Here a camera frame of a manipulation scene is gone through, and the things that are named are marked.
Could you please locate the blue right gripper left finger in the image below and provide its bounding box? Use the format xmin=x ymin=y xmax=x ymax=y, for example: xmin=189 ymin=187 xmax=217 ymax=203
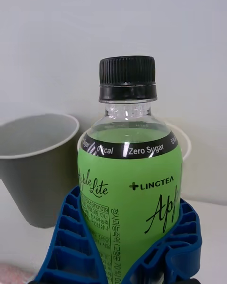
xmin=35 ymin=185 xmax=108 ymax=284

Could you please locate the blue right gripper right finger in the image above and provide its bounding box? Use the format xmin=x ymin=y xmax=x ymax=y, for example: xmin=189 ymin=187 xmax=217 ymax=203
xmin=122 ymin=197 xmax=203 ymax=284

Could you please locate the green label plastic bottle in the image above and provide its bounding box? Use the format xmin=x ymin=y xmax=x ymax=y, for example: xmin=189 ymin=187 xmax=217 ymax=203
xmin=77 ymin=55 xmax=183 ymax=284

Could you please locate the grey plastic waste bin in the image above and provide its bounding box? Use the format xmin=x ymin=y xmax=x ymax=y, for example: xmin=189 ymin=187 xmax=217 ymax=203
xmin=0 ymin=113 xmax=80 ymax=229

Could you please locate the yellow-green plastic waste bin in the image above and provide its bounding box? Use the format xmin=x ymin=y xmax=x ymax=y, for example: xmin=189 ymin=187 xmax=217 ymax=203
xmin=77 ymin=120 xmax=192 ymax=161

